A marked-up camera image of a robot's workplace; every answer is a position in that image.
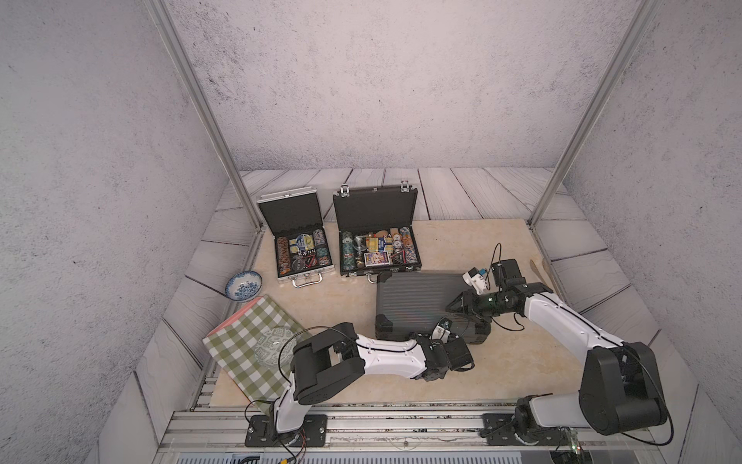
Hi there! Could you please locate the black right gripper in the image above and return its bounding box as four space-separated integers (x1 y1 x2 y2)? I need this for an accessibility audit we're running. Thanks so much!
445 289 512 325

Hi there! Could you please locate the large dark grey poker case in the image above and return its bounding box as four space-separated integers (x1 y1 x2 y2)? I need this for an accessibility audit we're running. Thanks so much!
375 273 491 345

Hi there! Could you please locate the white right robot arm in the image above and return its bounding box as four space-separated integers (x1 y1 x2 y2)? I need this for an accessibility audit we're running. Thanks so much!
446 259 672 445

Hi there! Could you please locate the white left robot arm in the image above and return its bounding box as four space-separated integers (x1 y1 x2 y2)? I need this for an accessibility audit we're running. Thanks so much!
271 319 475 437

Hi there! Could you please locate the medium black poker case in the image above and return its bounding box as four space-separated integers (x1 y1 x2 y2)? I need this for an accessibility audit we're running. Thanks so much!
334 181 422 283

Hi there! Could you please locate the small silver poker case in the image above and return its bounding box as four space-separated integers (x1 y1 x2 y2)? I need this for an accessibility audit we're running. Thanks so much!
257 187 334 289

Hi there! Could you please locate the glass dish on cloth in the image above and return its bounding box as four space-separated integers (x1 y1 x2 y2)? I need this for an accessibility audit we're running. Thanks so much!
253 326 301 373

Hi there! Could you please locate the green checkered cloth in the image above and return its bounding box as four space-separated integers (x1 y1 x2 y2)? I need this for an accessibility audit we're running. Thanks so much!
203 295 308 414

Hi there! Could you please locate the blue white ceramic bowl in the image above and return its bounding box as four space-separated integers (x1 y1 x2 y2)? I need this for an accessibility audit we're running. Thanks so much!
225 271 263 302

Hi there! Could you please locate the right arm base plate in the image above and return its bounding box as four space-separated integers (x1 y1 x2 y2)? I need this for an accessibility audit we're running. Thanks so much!
478 414 569 448

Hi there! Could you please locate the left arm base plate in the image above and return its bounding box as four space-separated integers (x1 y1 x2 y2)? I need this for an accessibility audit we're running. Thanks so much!
245 415 328 448

